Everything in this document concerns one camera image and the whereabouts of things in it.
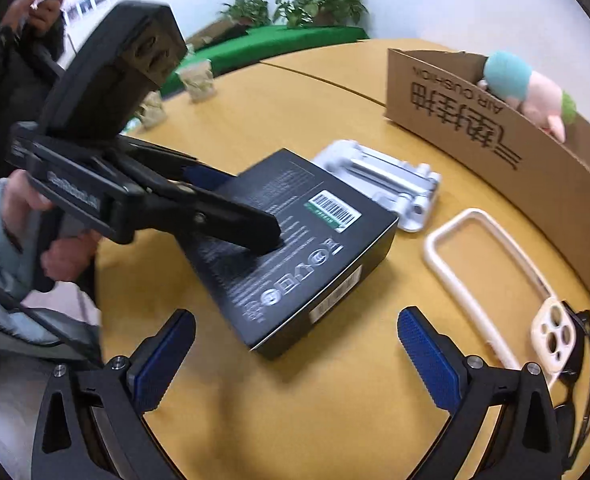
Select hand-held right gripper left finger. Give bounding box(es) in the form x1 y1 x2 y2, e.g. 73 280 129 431
31 308 197 480

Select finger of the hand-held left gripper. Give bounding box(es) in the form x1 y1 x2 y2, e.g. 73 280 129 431
125 180 282 254
120 135 241 195

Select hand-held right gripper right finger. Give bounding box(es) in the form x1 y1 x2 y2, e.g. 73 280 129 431
397 307 563 480

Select black product box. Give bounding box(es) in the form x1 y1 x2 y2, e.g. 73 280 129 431
177 148 400 361

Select cream phone case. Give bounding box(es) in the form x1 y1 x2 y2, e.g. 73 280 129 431
423 207 588 393

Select black sunglasses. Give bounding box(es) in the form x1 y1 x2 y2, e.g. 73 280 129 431
550 300 590 471

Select white folding phone stand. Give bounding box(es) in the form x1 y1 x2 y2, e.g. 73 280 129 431
311 139 443 233

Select cardboard box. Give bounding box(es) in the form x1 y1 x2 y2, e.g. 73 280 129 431
385 47 590 321

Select person's left forearm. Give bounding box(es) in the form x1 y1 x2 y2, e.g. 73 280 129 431
0 180 43 308

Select person's left hand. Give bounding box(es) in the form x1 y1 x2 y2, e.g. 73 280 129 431
0 170 102 283

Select small beige figurine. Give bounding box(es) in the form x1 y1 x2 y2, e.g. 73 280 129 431
136 90 168 129
179 57 217 104

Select small brown carton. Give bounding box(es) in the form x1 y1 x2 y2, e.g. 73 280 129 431
187 21 251 52

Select grey garment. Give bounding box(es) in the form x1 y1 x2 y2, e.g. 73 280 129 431
0 305 103 367

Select green cloth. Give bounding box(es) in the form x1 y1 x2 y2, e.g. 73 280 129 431
157 25 371 97

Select small potted green plant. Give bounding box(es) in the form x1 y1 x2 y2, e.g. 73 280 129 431
220 0 274 29

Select blue pink green plush toy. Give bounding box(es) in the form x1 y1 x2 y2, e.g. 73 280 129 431
477 50 579 142

